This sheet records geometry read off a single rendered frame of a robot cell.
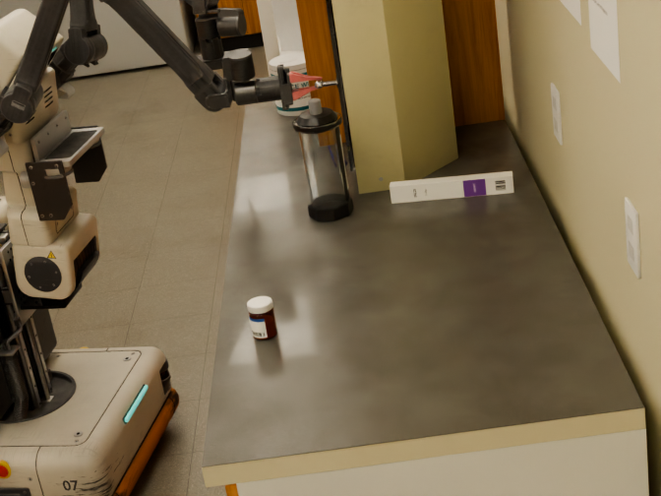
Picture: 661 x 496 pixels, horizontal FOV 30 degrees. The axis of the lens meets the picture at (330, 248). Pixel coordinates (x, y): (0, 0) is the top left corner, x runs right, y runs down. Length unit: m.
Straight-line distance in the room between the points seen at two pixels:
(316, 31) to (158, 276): 2.03
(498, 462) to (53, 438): 1.75
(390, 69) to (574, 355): 0.93
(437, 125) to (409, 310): 0.73
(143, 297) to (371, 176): 2.08
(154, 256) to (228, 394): 3.01
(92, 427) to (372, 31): 1.39
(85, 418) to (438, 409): 1.68
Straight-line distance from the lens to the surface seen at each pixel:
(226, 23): 3.19
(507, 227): 2.62
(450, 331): 2.24
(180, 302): 4.70
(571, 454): 2.01
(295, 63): 3.46
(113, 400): 3.58
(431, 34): 2.88
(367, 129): 2.83
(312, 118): 2.69
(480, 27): 3.17
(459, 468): 2.00
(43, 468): 3.43
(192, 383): 4.14
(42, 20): 2.91
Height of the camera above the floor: 2.02
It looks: 24 degrees down
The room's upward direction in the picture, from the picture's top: 9 degrees counter-clockwise
